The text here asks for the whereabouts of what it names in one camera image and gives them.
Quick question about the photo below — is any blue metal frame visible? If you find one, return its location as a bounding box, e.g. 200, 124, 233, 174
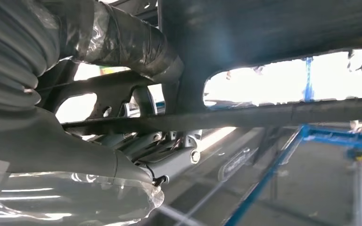
224, 56, 362, 226

